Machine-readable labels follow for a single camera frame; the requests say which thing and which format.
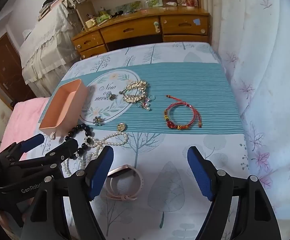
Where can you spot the white lace cover cloth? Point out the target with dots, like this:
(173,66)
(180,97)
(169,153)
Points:
(50,47)

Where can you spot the pink box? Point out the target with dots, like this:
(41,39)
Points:
(50,127)

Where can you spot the brown wooden door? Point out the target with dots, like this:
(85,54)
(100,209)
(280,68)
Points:
(5,65)

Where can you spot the flower brooch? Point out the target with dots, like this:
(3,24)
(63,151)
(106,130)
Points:
(99,120)

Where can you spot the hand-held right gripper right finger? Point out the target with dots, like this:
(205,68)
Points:
(200,172)

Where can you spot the wooden desk hutch shelf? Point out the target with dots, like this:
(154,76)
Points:
(95,2)

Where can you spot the pink blanket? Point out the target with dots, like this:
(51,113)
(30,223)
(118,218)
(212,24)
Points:
(22,120)

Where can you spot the small metal earring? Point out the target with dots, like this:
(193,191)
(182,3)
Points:
(112,96)

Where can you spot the green box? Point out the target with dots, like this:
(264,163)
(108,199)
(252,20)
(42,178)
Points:
(102,18)

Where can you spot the wide wooden desk drawer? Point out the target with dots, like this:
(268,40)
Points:
(131,30)

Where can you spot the white tube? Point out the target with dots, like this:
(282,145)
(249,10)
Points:
(171,4)

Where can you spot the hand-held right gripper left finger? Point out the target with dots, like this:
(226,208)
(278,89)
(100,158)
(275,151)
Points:
(102,171)

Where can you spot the wooden drawer with blue sticker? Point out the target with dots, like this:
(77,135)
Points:
(183,24)

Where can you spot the wooden desk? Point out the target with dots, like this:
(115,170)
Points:
(135,28)

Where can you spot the gold hair comb with dangles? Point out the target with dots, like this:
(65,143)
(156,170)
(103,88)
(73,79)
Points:
(135,98)

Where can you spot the pink watch band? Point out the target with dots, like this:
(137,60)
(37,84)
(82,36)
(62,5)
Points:
(138,177)

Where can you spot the stack of books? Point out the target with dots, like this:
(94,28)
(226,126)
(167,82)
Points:
(49,6)

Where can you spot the shallow wooden desk drawer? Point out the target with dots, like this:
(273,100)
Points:
(185,38)

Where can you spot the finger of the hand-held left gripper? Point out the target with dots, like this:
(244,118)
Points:
(66,148)
(32,141)

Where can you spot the small wooden desk drawer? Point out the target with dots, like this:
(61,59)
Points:
(88,41)
(93,52)

